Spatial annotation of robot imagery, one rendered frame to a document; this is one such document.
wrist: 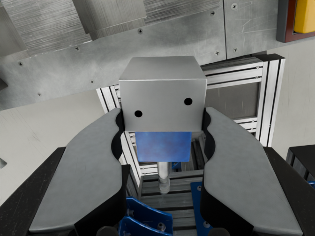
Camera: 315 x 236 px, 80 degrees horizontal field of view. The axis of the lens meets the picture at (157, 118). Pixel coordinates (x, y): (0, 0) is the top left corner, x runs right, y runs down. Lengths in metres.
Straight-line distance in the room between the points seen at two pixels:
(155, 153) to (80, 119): 1.23
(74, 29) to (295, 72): 1.24
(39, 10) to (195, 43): 0.17
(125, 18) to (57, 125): 1.31
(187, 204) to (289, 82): 1.02
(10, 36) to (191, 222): 0.43
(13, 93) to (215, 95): 0.81
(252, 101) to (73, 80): 0.88
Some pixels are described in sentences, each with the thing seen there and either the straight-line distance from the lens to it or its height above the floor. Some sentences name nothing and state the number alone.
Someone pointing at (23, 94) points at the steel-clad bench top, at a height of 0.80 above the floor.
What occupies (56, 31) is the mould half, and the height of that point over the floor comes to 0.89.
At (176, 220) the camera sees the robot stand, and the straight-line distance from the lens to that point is 0.47.
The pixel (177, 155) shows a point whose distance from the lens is 0.15.
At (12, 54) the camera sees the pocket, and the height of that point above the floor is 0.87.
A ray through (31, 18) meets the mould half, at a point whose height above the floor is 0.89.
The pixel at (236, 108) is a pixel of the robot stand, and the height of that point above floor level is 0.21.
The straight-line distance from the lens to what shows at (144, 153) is 0.15.
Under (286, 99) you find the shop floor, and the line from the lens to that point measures 1.38.
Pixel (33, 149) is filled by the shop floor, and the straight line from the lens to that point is 1.71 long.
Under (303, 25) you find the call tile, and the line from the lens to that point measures 0.27.
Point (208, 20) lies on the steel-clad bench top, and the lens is 0.26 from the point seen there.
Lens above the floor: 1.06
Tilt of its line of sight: 59 degrees down
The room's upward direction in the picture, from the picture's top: 176 degrees counter-clockwise
